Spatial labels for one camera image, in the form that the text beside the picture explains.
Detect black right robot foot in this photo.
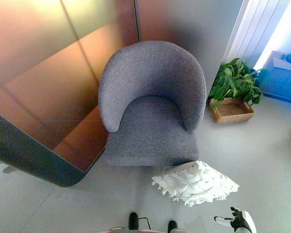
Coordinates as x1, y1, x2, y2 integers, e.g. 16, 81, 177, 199
167, 220, 178, 233

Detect black floor cable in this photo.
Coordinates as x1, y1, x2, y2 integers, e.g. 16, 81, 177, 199
137, 217, 153, 230

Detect green leafy potted plant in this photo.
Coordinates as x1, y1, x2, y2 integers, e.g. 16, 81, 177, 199
209, 58, 270, 109

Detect grey fabric tub armchair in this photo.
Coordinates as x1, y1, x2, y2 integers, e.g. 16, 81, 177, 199
98, 40, 208, 167

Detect silver right robot leg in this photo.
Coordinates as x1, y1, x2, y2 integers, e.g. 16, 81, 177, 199
157, 228, 185, 233

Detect blue side cabinet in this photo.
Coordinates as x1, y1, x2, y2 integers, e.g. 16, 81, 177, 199
259, 50, 291, 105

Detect wooden planter box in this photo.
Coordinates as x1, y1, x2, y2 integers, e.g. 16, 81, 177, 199
209, 97, 255, 125

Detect black robot foot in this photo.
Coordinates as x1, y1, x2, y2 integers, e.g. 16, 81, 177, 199
167, 220, 178, 233
128, 212, 139, 230

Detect white fringed pillow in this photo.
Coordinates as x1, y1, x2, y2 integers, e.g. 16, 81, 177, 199
151, 160, 240, 208

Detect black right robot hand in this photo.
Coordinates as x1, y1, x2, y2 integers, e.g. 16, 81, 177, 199
214, 206, 257, 233

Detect black left robot foot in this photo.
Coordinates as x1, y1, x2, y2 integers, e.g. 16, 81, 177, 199
128, 212, 139, 230

